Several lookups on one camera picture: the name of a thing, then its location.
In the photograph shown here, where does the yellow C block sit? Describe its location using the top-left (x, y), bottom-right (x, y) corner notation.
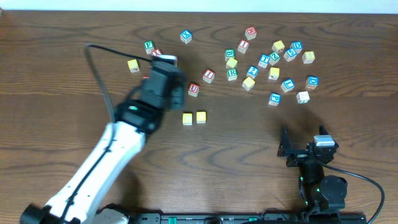
top-left (182, 113), bottom-right (193, 126)

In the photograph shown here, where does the yellow o block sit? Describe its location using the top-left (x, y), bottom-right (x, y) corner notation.
top-left (196, 111), bottom-right (206, 124)
top-left (226, 58), bottom-right (238, 70)

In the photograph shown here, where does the green R block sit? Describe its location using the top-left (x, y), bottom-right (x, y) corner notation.
top-left (226, 68), bottom-right (238, 81)

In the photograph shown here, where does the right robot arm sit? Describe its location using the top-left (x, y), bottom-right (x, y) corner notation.
top-left (277, 126), bottom-right (348, 222)

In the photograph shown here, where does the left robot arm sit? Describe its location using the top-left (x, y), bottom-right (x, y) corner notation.
top-left (20, 55), bottom-right (185, 224)

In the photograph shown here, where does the red U block centre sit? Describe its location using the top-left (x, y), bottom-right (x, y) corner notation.
top-left (188, 83), bottom-right (200, 97)

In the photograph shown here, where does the red X block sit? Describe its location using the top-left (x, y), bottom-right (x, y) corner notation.
top-left (151, 49), bottom-right (162, 57)

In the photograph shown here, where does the plain wood L block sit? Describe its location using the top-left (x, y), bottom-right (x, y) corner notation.
top-left (296, 91), bottom-right (310, 104)

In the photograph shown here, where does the yellow block far left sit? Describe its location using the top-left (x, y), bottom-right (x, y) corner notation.
top-left (127, 59), bottom-right (139, 73)

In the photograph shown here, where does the green F block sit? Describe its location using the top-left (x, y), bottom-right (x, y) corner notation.
top-left (144, 40), bottom-right (155, 54)

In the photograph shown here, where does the red I block centre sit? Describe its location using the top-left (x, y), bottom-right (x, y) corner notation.
top-left (203, 69), bottom-right (215, 83)

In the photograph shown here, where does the red i block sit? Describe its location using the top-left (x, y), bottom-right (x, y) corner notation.
top-left (238, 40), bottom-right (249, 54)
top-left (203, 69), bottom-right (215, 83)

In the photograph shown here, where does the blue P block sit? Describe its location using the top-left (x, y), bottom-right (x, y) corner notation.
top-left (269, 93), bottom-right (281, 106)

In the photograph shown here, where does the blue D block right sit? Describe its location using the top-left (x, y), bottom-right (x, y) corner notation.
top-left (305, 76), bottom-right (319, 89)

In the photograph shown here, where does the blue d block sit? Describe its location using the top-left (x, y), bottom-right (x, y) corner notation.
top-left (305, 76), bottom-right (319, 89)
top-left (290, 41), bottom-right (303, 54)

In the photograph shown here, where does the blue X block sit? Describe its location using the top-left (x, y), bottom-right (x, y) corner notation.
top-left (180, 30), bottom-right (192, 44)

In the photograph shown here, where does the blue L block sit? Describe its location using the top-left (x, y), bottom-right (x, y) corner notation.
top-left (280, 78), bottom-right (295, 93)

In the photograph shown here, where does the yellow S block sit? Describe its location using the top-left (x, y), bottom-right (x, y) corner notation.
top-left (242, 77), bottom-right (255, 91)

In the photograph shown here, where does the yellow K block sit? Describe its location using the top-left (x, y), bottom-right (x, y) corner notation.
top-left (269, 67), bottom-right (280, 80)

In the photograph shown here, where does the green B block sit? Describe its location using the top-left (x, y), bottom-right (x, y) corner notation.
top-left (224, 49), bottom-right (236, 62)

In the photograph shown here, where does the yellow 8 block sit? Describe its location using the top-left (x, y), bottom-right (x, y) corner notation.
top-left (302, 51), bottom-right (315, 64)

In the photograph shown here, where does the blue 2 block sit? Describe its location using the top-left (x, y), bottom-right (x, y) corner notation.
top-left (246, 65), bottom-right (259, 80)

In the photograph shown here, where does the blue 5 block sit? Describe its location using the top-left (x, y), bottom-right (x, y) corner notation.
top-left (284, 49), bottom-right (297, 62)

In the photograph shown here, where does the green Z block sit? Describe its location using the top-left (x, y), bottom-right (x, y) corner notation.
top-left (269, 52), bottom-right (280, 65)

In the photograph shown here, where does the blue T block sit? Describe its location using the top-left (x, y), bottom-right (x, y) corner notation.
top-left (258, 54), bottom-right (270, 68)

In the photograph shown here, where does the blue D block upper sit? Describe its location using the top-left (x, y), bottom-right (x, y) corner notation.
top-left (290, 41), bottom-right (303, 54)

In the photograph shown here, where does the red I block upper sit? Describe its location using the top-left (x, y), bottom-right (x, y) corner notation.
top-left (238, 40), bottom-right (249, 54)

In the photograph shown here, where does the yellow block upper right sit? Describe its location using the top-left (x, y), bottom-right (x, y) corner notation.
top-left (272, 40), bottom-right (285, 54)

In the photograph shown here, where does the red H block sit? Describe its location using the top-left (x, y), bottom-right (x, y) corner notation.
top-left (245, 27), bottom-right (257, 40)

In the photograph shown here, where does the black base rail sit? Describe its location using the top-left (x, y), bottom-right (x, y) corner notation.
top-left (99, 203), bottom-right (368, 224)

